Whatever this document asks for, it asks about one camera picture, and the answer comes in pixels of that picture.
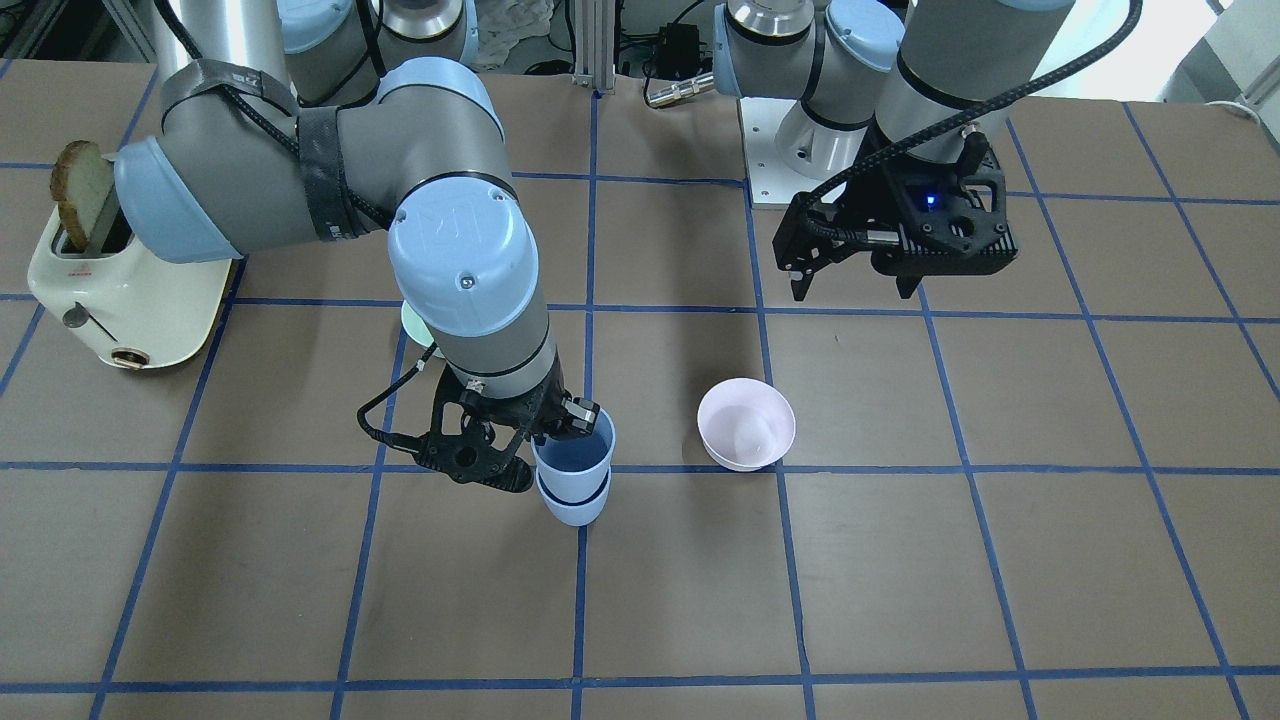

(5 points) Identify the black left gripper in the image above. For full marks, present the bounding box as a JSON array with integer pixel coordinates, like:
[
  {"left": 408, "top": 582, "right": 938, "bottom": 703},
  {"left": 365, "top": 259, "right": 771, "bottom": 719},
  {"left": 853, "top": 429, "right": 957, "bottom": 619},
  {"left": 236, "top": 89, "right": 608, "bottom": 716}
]
[{"left": 772, "top": 140, "right": 1019, "bottom": 302}]

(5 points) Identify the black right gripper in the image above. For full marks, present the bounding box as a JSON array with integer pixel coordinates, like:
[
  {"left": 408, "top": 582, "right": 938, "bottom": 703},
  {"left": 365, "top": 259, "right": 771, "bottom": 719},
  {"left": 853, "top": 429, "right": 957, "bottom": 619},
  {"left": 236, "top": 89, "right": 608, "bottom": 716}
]
[{"left": 415, "top": 377, "right": 602, "bottom": 493}]

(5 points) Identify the light blue plastic cup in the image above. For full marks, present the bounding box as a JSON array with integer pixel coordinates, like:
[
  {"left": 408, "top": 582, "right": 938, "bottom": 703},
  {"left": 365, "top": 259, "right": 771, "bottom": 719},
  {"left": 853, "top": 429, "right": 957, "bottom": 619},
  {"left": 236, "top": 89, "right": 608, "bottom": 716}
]
[{"left": 532, "top": 410, "right": 616, "bottom": 473}]

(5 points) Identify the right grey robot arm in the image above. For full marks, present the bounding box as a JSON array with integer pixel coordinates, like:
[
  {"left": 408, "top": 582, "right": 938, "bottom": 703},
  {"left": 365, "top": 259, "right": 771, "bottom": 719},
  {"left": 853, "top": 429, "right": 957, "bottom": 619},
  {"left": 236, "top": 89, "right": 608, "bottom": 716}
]
[{"left": 114, "top": 1, "right": 600, "bottom": 493}]

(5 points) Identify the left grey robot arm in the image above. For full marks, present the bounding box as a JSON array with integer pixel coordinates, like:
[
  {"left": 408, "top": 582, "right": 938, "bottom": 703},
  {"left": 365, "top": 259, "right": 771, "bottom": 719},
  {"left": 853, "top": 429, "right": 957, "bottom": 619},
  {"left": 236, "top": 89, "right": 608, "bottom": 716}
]
[{"left": 713, "top": 1, "right": 1073, "bottom": 301}]

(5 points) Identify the white pink bowl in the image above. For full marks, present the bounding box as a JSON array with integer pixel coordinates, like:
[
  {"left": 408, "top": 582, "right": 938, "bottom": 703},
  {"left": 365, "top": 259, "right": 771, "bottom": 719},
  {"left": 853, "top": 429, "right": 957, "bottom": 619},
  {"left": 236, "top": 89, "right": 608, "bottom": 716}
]
[{"left": 696, "top": 378, "right": 797, "bottom": 471}]

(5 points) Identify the light green cup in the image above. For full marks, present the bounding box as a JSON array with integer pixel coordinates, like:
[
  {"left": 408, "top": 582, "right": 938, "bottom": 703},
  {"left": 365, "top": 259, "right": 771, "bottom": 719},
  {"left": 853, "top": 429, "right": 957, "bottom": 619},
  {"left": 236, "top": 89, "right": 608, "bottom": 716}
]
[{"left": 399, "top": 301, "right": 442, "bottom": 357}]

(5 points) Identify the black power adapter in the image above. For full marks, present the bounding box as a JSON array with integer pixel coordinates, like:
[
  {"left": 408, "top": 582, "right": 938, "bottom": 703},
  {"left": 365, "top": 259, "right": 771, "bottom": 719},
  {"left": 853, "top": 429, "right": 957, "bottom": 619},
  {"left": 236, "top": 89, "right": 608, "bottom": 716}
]
[{"left": 653, "top": 22, "right": 701, "bottom": 79}]

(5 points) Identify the cream white toaster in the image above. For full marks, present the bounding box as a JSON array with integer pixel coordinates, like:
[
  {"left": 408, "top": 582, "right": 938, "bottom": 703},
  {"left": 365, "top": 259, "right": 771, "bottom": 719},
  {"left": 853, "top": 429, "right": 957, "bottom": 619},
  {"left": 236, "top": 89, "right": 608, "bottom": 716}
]
[{"left": 27, "top": 211, "right": 230, "bottom": 370}]

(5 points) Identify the toast slice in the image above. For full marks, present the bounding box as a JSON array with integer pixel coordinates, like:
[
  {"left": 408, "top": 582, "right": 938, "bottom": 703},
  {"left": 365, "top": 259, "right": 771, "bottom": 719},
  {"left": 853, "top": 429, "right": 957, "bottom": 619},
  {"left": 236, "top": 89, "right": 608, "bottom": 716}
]
[{"left": 50, "top": 140, "right": 116, "bottom": 252}]

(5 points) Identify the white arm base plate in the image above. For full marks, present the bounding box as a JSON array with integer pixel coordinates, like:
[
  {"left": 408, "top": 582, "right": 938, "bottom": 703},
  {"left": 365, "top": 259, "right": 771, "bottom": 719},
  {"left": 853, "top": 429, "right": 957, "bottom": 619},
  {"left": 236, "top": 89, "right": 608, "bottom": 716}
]
[{"left": 739, "top": 97, "right": 873, "bottom": 210}]

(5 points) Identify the black braided cable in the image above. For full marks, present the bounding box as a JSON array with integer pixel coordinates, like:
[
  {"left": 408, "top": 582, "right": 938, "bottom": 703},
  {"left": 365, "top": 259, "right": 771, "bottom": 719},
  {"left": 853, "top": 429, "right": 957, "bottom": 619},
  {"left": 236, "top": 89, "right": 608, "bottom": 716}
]
[{"left": 800, "top": 0, "right": 1144, "bottom": 261}]

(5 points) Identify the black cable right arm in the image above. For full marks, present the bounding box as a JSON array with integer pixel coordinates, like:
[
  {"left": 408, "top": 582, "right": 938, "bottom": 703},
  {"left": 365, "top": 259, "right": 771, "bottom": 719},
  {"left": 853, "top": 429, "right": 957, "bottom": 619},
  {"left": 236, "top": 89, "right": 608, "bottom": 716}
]
[{"left": 357, "top": 345, "right": 445, "bottom": 446}]

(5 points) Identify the aluminium frame post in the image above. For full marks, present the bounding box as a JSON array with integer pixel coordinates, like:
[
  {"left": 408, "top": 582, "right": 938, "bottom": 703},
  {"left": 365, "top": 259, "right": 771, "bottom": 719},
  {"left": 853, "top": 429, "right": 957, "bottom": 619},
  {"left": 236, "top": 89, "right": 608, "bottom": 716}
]
[{"left": 568, "top": 0, "right": 617, "bottom": 96}]

